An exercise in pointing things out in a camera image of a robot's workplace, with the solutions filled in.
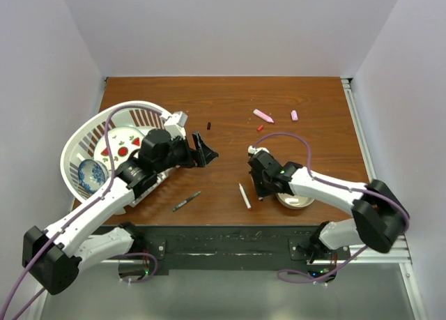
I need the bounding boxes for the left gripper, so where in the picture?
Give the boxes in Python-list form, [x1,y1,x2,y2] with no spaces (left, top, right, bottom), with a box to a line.
[155,131,218,174]

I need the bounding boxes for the pink highlighter cap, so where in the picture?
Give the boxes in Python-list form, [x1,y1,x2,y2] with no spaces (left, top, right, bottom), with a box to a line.
[291,110,298,121]

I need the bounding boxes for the black mounting base plate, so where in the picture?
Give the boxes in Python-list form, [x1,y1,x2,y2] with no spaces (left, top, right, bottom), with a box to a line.
[121,222,351,275]

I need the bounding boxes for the watermelon pattern plate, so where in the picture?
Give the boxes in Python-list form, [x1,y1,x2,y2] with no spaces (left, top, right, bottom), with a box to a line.
[93,126,144,170]

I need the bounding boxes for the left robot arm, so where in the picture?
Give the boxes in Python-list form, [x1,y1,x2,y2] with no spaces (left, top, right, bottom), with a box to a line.
[22,129,218,295]

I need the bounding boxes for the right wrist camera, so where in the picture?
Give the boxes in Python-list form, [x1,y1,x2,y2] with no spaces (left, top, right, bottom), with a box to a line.
[247,146,269,157]

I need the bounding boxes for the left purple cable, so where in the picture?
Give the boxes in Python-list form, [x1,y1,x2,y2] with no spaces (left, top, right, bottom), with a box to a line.
[0,103,175,320]

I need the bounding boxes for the blue patterned bowl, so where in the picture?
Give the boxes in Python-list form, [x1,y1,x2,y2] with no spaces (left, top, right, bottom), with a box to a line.
[77,159,109,194]

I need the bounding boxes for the beige bowl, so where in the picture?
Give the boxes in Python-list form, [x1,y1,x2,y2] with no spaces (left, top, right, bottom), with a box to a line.
[276,193,314,210]

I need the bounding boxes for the white marker red tip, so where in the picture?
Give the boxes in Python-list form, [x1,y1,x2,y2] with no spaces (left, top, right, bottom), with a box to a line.
[238,183,252,211]

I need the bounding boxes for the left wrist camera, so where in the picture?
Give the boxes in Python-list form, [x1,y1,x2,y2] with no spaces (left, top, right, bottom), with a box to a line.
[164,112,188,139]

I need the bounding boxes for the pink highlighter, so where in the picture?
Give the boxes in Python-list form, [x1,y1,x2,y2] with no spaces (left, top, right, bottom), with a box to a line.
[253,109,275,123]

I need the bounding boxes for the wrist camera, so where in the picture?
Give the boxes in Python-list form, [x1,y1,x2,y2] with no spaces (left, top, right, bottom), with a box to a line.
[164,112,188,139]
[247,146,269,157]

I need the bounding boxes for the white laundry basket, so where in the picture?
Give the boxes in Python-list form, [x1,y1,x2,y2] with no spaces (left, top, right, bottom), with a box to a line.
[60,101,173,203]

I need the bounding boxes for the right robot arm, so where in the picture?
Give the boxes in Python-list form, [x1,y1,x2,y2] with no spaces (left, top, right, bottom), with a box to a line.
[248,146,410,259]

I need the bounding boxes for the green pen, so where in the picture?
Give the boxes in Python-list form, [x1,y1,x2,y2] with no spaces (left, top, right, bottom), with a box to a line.
[172,191,201,212]

